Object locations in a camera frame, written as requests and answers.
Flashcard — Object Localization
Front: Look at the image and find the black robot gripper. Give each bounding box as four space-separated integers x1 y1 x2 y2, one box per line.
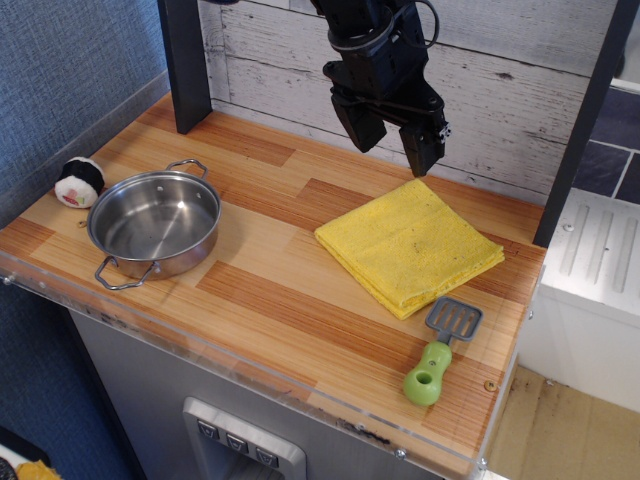
322 4 447 177

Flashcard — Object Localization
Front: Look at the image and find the yellow cloth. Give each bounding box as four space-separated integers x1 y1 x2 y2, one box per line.
314 179 504 320

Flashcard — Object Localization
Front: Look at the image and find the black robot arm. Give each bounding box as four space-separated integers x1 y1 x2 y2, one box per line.
313 0 450 177

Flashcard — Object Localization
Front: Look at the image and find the stainless steel pot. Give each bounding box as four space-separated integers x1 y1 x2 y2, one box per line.
87 159 222 291

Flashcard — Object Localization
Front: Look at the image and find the white toy sink unit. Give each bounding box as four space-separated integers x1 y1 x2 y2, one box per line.
518 189 639 411

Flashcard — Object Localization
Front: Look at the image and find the clear acrylic front guard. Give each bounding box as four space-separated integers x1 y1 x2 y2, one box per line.
1 243 544 479

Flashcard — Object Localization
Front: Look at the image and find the plush sushi roll toy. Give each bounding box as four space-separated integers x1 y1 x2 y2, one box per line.
54 157 105 209

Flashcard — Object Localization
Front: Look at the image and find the silver toy fridge dispenser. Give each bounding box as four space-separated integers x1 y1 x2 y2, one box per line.
182 397 307 479

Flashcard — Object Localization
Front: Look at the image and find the yellow object bottom left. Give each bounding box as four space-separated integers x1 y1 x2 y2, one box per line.
16 461 62 480

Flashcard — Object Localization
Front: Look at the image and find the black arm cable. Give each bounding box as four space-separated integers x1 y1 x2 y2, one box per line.
344 0 441 54

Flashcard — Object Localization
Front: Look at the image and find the grey spatula green handle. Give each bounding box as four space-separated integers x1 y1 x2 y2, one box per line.
403 296 484 406

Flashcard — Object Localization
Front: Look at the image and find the dark left frame post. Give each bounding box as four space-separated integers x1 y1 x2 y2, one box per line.
157 0 212 134

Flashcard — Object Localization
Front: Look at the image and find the dark frame post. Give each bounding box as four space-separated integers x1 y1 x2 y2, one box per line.
157 0 212 134
533 0 639 248

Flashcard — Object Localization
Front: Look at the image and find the dark right frame post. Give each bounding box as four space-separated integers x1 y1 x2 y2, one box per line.
533 0 639 248

